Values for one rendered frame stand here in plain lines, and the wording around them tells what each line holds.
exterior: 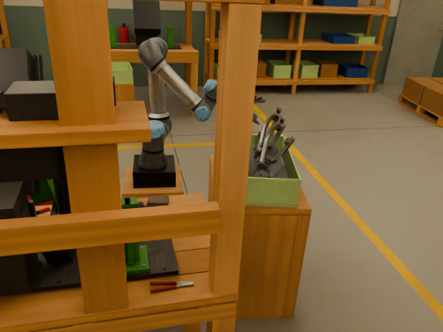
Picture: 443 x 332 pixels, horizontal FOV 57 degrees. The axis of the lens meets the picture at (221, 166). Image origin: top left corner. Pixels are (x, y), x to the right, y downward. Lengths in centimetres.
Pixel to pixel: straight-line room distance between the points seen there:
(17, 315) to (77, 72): 84
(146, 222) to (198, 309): 46
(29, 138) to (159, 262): 75
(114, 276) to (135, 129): 52
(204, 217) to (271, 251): 116
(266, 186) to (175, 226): 99
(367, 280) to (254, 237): 113
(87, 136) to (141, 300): 66
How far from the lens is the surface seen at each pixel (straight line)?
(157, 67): 204
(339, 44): 742
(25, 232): 124
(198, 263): 165
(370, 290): 307
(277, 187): 215
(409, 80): 742
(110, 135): 110
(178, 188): 220
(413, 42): 884
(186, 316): 156
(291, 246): 235
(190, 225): 125
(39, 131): 112
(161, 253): 167
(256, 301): 259
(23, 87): 123
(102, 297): 145
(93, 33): 107
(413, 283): 327
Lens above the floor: 193
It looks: 26 degrees down
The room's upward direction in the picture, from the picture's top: 3 degrees clockwise
